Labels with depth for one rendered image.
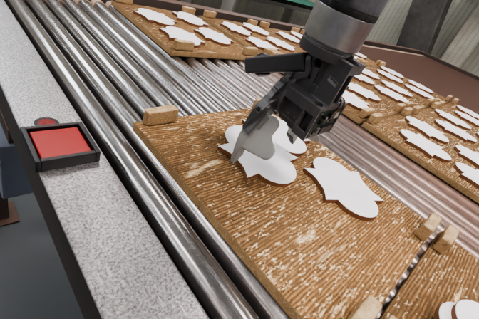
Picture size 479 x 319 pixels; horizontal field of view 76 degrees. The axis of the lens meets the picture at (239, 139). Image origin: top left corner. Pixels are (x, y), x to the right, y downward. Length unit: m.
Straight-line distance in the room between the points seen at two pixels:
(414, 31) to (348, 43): 5.31
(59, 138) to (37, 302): 0.98
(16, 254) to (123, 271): 1.18
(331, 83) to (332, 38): 0.05
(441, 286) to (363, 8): 0.37
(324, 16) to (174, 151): 0.27
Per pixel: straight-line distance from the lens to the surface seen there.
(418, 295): 0.48
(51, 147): 0.46
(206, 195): 0.41
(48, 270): 1.46
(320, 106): 0.40
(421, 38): 5.65
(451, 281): 0.55
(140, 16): 1.12
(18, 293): 1.42
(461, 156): 1.09
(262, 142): 0.43
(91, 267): 0.35
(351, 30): 0.39
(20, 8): 1.00
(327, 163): 0.60
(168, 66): 0.82
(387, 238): 0.53
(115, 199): 0.41
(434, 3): 5.69
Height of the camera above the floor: 1.21
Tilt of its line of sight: 30 degrees down
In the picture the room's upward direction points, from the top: 22 degrees clockwise
